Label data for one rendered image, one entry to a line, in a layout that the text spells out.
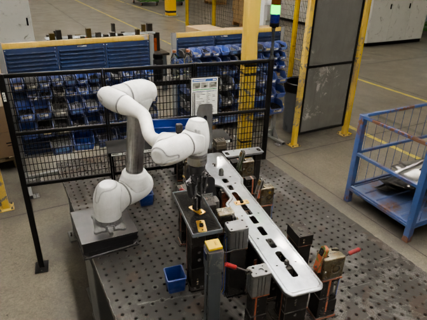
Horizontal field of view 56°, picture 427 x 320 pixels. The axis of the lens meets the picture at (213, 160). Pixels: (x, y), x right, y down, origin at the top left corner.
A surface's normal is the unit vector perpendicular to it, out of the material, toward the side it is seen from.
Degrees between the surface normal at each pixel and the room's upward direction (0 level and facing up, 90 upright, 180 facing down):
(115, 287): 0
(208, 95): 90
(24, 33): 90
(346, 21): 90
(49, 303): 0
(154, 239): 0
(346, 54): 91
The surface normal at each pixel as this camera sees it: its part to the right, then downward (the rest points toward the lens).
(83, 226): 0.08, -0.88
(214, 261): 0.32, 0.43
